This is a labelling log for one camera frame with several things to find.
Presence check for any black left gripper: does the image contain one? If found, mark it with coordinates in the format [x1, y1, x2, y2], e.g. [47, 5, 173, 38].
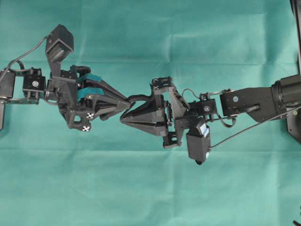
[46, 65, 131, 131]

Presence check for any black camera cable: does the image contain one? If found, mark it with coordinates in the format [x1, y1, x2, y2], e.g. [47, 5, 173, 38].
[6, 34, 51, 71]
[209, 115, 289, 149]

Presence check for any black velcro strap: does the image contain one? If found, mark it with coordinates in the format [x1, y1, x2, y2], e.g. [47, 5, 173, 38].
[100, 93, 155, 121]

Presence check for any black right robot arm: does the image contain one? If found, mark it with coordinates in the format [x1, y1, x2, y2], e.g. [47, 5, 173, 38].
[120, 74, 301, 148]

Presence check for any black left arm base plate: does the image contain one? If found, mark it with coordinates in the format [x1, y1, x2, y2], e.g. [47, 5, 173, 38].
[0, 99, 6, 130]

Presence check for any black left camera cable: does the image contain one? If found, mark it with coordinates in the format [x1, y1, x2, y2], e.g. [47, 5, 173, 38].
[6, 34, 51, 71]

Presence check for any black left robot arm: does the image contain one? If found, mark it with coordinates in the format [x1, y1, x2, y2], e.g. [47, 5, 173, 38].
[0, 61, 131, 132]

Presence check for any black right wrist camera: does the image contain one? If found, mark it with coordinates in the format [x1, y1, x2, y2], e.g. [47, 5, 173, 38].
[186, 118, 211, 165]

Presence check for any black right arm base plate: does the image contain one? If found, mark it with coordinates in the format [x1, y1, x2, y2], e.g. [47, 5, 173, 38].
[286, 109, 301, 143]

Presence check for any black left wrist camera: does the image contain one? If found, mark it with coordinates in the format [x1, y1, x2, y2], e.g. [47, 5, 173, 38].
[45, 24, 74, 76]

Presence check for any black right camera cable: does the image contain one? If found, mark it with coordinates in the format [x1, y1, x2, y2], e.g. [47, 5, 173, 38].
[209, 115, 289, 149]

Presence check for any green table cloth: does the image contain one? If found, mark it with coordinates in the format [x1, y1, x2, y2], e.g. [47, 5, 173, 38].
[0, 0, 301, 226]

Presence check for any black cable at corner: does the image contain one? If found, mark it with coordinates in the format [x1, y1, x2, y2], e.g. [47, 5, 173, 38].
[292, 204, 301, 226]

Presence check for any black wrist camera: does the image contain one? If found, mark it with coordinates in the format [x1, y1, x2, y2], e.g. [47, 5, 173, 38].
[186, 118, 211, 165]
[45, 24, 74, 76]

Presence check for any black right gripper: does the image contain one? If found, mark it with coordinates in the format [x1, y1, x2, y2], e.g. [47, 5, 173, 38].
[120, 77, 199, 148]

